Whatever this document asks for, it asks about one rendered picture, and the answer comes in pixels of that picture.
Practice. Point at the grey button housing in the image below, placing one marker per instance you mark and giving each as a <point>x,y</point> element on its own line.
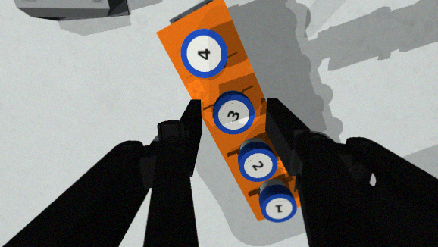
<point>73,9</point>

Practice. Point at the blue screw cap with number 4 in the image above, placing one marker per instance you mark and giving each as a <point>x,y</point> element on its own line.
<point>204,53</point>

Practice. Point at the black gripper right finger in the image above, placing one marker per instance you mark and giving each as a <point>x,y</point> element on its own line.
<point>341,208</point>

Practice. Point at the orange tube rack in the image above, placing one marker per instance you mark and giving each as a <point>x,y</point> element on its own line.
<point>238,75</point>

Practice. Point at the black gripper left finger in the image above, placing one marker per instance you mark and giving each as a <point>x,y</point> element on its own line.
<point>98,209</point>

